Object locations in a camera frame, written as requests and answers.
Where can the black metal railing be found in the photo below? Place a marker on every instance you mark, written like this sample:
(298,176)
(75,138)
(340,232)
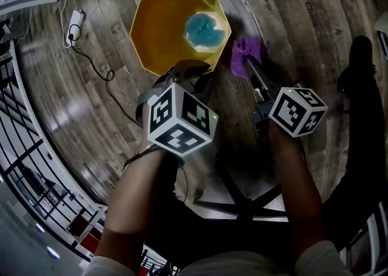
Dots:
(24,153)

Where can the person's right leg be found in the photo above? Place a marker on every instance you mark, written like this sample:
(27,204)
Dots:
(360,153)

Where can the dark red box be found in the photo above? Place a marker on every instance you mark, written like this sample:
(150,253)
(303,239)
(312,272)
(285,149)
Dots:
(78,224)

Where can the red board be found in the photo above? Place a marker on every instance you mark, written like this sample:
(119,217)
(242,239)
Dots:
(91,243)

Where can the yellow plastic bucket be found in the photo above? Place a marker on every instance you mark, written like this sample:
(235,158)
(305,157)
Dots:
(157,32)

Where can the cream pedal bin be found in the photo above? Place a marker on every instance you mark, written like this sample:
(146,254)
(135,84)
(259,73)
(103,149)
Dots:
(382,32)

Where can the person's white shirt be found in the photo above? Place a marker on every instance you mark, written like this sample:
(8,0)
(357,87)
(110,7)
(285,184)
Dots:
(321,261)

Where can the person's left forearm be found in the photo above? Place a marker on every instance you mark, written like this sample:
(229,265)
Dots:
(130,202)

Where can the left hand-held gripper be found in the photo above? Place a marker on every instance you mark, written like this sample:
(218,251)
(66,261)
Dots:
(179,120)

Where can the person's right forearm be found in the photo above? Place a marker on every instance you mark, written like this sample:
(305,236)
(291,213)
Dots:
(300,190)

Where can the person's black right shoe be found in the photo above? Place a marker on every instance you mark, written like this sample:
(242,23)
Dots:
(360,53)

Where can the black wrist band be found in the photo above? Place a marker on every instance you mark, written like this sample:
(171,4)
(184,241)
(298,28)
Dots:
(136,156)

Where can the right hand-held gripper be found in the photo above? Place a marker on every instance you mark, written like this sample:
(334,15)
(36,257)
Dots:
(297,111)

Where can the blue crumpled wad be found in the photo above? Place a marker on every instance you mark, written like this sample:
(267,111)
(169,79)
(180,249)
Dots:
(204,32)

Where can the purple cloth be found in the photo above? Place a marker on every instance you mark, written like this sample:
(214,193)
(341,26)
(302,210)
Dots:
(245,53)

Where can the white power strip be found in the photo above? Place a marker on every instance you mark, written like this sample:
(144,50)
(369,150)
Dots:
(75,27)

